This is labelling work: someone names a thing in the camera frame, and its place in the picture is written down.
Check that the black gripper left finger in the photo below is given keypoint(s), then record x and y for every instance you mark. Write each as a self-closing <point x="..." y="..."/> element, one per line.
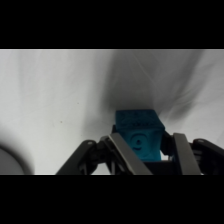
<point x="115" y="155"/>

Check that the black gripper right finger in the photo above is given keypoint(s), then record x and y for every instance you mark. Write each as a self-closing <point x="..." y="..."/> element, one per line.
<point x="186" y="156"/>

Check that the blue cube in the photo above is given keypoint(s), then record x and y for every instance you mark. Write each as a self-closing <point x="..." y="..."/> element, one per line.
<point x="141" y="133"/>

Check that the grey bowl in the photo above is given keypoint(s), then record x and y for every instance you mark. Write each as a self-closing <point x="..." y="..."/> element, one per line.
<point x="11" y="163"/>

